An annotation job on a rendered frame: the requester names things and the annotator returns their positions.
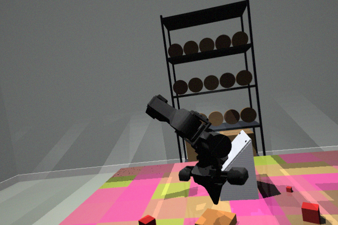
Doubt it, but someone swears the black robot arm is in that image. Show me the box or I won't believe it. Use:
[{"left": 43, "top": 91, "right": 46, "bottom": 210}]
[{"left": 146, "top": 95, "right": 232, "bottom": 185}]

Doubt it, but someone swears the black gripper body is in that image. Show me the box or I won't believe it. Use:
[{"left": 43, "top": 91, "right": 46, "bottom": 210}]
[{"left": 178, "top": 152, "right": 249, "bottom": 186}]

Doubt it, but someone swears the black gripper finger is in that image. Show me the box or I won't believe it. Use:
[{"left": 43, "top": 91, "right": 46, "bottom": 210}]
[
  {"left": 211, "top": 179, "right": 227, "bottom": 205},
  {"left": 198, "top": 181, "right": 215, "bottom": 204}
]

